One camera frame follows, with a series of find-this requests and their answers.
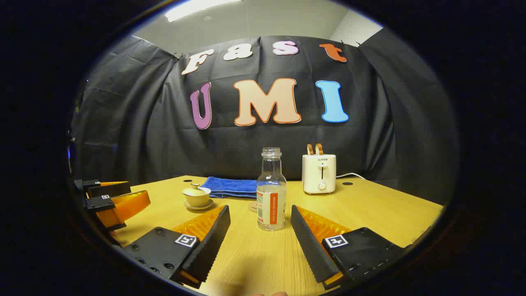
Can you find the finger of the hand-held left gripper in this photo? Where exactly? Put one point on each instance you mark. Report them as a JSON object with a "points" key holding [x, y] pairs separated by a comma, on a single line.
{"points": [[109, 190], [123, 205]]}

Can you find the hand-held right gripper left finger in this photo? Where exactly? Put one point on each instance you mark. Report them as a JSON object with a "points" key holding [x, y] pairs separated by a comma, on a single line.
{"points": [[207, 246]]}

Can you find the blue towel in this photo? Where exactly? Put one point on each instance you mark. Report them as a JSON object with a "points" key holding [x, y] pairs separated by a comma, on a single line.
{"points": [[232, 187]]}

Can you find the cream teacup lid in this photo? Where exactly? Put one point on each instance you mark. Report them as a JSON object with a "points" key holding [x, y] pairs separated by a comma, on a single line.
{"points": [[196, 191]]}

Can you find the white toaster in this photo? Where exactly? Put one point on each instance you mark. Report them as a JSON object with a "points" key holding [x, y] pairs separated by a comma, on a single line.
{"points": [[319, 172]]}

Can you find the round brown coaster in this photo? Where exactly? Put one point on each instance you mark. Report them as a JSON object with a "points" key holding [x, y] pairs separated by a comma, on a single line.
{"points": [[252, 206]]}

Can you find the clear water bottle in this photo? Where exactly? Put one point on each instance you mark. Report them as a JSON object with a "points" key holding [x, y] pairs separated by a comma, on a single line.
{"points": [[271, 197]]}

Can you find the toast slice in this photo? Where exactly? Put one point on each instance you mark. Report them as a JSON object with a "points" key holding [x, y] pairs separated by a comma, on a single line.
{"points": [[310, 149], [319, 149]]}

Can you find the cream ceramic saucer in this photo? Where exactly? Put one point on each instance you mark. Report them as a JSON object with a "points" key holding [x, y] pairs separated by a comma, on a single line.
{"points": [[198, 207]]}

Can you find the black backdrop cloth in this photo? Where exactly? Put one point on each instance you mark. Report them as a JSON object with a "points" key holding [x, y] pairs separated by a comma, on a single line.
{"points": [[164, 135]]}

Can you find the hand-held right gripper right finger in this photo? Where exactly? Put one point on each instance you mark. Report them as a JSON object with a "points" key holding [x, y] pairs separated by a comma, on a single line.
{"points": [[312, 246]]}

